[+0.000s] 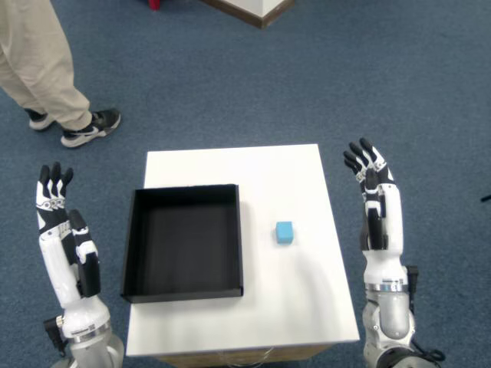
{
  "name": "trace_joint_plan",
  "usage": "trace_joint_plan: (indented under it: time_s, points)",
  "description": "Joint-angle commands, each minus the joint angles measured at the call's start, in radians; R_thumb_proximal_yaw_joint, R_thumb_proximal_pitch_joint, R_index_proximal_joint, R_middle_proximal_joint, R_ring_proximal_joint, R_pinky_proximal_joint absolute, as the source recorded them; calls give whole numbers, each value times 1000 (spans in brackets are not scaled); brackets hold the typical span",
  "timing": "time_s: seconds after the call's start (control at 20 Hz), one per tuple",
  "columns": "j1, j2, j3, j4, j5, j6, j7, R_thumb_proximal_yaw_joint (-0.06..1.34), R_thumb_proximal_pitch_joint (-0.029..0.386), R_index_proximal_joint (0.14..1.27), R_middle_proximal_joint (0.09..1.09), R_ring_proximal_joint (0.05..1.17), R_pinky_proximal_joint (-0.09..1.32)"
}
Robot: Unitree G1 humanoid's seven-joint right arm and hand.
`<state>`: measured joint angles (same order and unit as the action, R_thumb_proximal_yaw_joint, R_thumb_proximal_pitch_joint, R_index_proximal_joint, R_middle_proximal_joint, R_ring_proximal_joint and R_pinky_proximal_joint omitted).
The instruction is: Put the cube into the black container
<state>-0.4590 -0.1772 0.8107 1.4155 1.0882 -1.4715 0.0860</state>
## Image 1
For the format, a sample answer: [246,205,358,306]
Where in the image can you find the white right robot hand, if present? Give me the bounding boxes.
[342,137,410,287]

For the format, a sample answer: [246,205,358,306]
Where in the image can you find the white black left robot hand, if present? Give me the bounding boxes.
[35,161,112,340]

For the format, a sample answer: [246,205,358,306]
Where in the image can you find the blue cube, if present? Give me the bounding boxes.
[275,221,295,246]

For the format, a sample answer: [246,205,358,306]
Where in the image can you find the black open box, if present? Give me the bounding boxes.
[120,183,246,304]

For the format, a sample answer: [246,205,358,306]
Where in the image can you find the black left wrist connector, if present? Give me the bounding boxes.
[42,317,68,357]

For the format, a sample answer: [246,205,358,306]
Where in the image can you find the black white sneaker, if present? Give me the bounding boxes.
[60,108,122,149]
[25,108,57,131]

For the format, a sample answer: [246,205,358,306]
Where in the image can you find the white wooden table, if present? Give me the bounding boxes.
[126,143,361,368]

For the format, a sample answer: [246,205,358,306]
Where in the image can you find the beige trousers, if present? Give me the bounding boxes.
[0,0,93,131]

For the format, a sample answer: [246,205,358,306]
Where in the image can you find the white cabinet with brown base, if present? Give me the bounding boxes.
[199,0,296,30]

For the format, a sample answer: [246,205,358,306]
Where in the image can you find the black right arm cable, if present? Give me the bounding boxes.
[405,264,447,365]

